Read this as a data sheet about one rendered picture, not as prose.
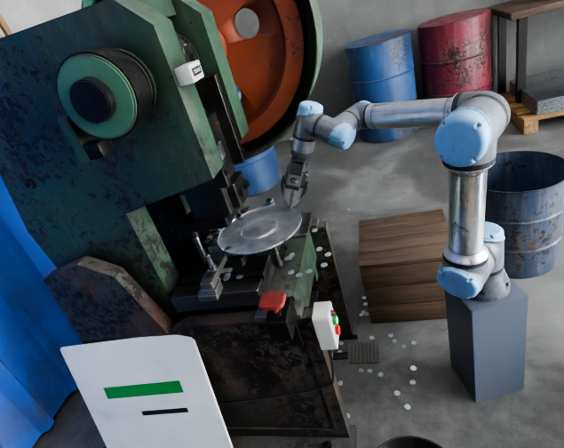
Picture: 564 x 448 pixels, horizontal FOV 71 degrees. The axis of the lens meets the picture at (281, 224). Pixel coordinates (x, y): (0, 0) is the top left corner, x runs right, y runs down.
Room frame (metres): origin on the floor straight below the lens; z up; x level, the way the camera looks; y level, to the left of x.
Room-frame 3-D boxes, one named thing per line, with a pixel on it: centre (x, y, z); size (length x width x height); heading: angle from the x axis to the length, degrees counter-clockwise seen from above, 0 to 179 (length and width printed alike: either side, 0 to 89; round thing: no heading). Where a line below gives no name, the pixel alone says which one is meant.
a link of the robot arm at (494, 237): (0.93, -0.56, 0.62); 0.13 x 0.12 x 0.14; 129
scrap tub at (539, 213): (1.52, -1.08, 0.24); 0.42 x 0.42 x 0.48
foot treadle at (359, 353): (1.15, 0.07, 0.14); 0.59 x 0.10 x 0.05; 71
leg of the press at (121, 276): (0.99, 0.41, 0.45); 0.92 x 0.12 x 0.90; 71
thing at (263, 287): (1.20, 0.19, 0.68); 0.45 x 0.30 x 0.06; 161
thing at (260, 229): (1.16, 0.07, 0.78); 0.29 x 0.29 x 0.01
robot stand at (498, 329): (0.94, -0.57, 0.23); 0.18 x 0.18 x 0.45; 89
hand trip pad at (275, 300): (0.81, 0.08, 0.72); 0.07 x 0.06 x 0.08; 71
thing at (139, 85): (0.97, 0.29, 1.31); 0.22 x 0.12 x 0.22; 71
